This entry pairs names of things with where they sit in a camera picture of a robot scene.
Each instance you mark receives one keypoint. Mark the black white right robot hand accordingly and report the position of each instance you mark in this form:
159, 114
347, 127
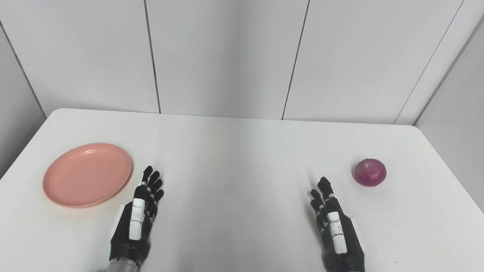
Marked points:
336, 230

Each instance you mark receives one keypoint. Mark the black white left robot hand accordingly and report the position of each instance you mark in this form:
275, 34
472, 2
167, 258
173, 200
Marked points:
136, 223

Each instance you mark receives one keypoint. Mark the purple red onion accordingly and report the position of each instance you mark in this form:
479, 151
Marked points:
369, 172

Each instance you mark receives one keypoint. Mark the pink round plate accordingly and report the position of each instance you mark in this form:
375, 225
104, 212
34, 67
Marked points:
87, 175

